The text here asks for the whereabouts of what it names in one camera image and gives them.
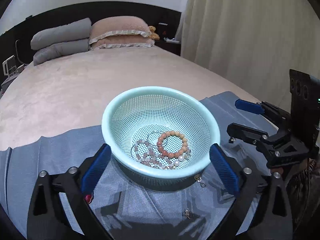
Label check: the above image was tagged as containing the mint green perforated basket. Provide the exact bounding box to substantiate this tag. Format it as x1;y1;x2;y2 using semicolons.
101;86;221;190

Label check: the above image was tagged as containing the right hand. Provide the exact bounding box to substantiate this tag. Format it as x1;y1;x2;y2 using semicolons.
270;167;284;175

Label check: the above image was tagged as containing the red bead jewel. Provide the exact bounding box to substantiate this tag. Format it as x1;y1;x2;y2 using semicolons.
84;194;93;204

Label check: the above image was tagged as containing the small silver earring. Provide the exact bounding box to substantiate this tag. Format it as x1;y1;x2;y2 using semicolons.
194;174;206;187

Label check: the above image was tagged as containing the dark leather jacket sleeve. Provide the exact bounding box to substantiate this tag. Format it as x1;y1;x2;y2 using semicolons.
286;159;319;231

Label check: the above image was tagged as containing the blue grey cloth mat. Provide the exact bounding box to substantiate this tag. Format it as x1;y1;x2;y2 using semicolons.
1;92;276;239

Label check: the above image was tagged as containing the silver charm earring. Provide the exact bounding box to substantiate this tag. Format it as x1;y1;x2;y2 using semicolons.
182;209;193;219

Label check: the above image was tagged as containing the cream curtain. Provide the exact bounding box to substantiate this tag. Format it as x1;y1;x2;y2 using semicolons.
181;0;319;110

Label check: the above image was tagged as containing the beige plush bedspread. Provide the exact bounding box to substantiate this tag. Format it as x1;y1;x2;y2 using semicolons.
1;47;255;150

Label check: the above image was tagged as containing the black bedside table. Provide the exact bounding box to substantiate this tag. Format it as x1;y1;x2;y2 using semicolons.
155;22;181;56

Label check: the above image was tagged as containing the brown teddy bear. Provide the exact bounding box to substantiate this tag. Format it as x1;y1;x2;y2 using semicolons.
149;26;160;41

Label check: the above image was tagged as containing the folded grey duvet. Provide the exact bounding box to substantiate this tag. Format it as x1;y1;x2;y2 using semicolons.
30;18;92;66

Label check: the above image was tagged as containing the pink frilled pillow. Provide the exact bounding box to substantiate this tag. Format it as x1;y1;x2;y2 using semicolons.
89;16;155;50

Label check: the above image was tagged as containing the black headboard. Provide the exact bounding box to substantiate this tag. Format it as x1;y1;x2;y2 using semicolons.
1;1;181;66

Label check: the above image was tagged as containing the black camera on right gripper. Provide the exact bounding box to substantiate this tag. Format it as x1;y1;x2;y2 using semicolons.
289;69;319;131

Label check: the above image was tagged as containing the pink crystal bead necklace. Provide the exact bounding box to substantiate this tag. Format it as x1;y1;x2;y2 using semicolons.
130;132;192;170

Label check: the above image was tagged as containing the orange bead bracelet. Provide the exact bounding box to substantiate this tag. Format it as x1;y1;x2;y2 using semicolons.
157;130;189;158

